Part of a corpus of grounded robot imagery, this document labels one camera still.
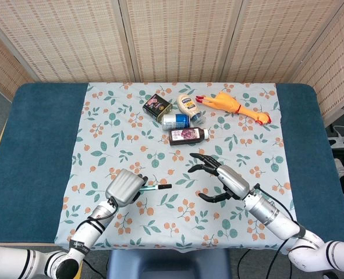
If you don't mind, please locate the brown sauce bottle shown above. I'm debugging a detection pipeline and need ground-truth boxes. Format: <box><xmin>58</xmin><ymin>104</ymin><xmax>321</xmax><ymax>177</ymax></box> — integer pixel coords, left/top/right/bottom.
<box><xmin>168</xmin><ymin>126</ymin><xmax>210</xmax><ymax>146</ymax></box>

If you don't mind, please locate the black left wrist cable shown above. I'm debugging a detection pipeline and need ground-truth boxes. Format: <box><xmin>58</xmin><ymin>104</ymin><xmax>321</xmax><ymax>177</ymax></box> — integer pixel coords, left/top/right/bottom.
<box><xmin>71</xmin><ymin>196</ymin><xmax>119</xmax><ymax>245</ymax></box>

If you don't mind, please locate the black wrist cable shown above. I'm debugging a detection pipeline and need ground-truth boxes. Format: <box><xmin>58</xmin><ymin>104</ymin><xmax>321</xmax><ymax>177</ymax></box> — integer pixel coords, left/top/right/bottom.
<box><xmin>71</xmin><ymin>196</ymin><xmax>119</xmax><ymax>245</ymax></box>
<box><xmin>253</xmin><ymin>183</ymin><xmax>300</xmax><ymax>279</ymax></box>

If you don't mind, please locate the black floor cable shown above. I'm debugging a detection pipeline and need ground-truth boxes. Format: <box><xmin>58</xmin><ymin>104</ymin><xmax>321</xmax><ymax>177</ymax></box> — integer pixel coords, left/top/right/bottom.
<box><xmin>237</xmin><ymin>248</ymin><xmax>292</xmax><ymax>279</ymax></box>

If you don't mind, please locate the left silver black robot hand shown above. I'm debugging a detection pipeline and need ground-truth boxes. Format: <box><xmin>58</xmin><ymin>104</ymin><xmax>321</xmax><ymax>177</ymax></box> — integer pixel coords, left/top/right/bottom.
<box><xmin>105</xmin><ymin>169</ymin><xmax>149</xmax><ymax>208</ymax></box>

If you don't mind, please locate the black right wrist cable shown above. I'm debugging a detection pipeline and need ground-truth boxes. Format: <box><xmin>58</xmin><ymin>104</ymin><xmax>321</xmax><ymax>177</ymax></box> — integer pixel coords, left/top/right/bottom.
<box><xmin>253</xmin><ymin>183</ymin><xmax>300</xmax><ymax>279</ymax></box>

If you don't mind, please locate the floral print tablecloth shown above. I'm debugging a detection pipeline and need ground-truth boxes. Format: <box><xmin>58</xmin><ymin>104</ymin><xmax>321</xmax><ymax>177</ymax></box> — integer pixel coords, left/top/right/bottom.
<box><xmin>54</xmin><ymin>82</ymin><xmax>302</xmax><ymax>253</ymax></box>

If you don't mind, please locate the yellow rubber chicken toy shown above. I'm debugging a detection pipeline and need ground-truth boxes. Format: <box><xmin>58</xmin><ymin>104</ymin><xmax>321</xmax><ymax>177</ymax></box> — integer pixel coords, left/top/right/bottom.
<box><xmin>195</xmin><ymin>91</ymin><xmax>272</xmax><ymax>126</ymax></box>

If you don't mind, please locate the cream mayonnaise squeeze bottle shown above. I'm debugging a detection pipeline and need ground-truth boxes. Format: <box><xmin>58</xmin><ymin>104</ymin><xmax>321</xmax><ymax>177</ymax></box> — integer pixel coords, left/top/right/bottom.
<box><xmin>176</xmin><ymin>94</ymin><xmax>205</xmax><ymax>125</ymax></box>

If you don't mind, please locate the woven bamboo screen panel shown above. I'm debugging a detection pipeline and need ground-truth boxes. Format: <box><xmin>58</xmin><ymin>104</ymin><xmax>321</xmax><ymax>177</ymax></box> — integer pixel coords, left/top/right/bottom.
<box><xmin>221</xmin><ymin>0</ymin><xmax>344</xmax><ymax>84</ymax></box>
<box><xmin>119</xmin><ymin>0</ymin><xmax>244</xmax><ymax>84</ymax></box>
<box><xmin>0</xmin><ymin>0</ymin><xmax>134</xmax><ymax>84</ymax></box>
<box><xmin>0</xmin><ymin>23</ymin><xmax>34</xmax><ymax>101</ymax></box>
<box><xmin>289</xmin><ymin>0</ymin><xmax>344</xmax><ymax>127</ymax></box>

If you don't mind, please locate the dark blue table cover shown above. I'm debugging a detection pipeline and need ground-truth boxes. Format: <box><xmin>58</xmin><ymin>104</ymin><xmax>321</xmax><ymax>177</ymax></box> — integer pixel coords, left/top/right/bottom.
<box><xmin>0</xmin><ymin>83</ymin><xmax>344</xmax><ymax>244</ymax></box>

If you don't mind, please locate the blue silver drink can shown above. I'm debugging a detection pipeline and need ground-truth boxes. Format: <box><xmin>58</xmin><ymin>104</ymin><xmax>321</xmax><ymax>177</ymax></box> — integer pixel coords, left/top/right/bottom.
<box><xmin>161</xmin><ymin>112</ymin><xmax>190</xmax><ymax>131</ymax></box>

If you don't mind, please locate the black luncheon meat tin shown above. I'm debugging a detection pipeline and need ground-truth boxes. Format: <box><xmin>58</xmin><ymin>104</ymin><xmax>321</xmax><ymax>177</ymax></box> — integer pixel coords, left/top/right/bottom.
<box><xmin>142</xmin><ymin>93</ymin><xmax>173</xmax><ymax>123</ymax></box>

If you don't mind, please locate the white metal stand base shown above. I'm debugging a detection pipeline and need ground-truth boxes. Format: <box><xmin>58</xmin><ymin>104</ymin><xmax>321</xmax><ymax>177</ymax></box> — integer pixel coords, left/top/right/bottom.
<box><xmin>328</xmin><ymin>124</ymin><xmax>344</xmax><ymax>149</ymax></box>

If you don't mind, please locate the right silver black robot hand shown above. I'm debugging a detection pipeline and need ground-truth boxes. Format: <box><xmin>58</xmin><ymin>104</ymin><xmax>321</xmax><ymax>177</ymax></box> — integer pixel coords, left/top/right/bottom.
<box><xmin>187</xmin><ymin>153</ymin><xmax>250</xmax><ymax>203</ymax></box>

